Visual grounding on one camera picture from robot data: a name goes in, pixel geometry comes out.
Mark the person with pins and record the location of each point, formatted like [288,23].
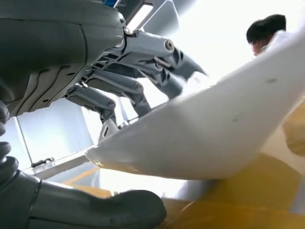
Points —
[264,30]

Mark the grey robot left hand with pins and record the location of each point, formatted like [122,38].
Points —
[47,47]

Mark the ceiling light panel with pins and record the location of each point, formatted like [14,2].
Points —
[139,15]

